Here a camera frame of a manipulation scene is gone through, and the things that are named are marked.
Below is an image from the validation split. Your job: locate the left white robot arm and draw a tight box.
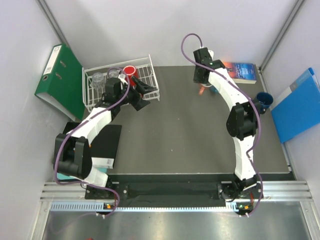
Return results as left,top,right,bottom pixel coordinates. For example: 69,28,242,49
53,76,156,199

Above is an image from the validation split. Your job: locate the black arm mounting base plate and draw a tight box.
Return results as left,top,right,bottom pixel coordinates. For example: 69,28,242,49
85,173,261,207

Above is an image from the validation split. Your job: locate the clear drinking glass left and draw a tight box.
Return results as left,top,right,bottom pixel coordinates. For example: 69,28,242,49
92,72,106,92

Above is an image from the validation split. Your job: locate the dark blue ceramic mug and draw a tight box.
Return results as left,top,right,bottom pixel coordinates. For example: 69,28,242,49
255,92,274,114

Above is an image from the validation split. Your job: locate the teal notebook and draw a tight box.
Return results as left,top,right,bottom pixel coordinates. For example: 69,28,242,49
57,168,108,181

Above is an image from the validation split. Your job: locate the aluminium frame rail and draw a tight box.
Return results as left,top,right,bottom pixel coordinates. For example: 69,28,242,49
40,180,313,202

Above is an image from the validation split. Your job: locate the pink ceramic mug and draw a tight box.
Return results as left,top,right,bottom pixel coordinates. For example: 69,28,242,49
198,84,210,96

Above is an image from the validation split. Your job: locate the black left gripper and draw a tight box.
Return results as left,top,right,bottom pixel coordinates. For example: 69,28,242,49
116,75,156,111

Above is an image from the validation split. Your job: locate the blue cover paperback book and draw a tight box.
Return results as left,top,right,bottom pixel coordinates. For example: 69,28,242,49
222,61,257,84

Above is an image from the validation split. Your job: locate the light blue ceramic mug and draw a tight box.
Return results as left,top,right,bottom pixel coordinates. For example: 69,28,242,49
209,86,219,94

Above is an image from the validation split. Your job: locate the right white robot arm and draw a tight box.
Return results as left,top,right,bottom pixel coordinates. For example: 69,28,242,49
193,47,260,201

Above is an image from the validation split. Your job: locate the white wire dish rack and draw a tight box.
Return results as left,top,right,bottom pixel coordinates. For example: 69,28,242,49
82,54,161,113

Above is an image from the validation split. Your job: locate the grey slotted cable duct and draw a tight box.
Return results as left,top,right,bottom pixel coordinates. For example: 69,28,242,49
50,201,239,212

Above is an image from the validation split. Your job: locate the green lever arch binder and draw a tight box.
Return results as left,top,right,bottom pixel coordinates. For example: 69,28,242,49
34,43,85,121

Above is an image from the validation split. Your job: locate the red ceramic mug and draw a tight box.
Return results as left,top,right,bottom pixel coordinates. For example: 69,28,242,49
123,65,139,87

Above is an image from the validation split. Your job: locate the clear drinking glass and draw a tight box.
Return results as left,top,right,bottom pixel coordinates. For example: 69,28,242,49
92,72,106,92
106,68,122,79

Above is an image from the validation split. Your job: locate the blue folder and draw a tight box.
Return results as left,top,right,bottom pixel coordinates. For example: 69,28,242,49
271,67,320,143

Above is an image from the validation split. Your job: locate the clear drinking glass right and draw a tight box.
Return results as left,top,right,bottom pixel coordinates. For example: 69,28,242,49
106,68,122,79

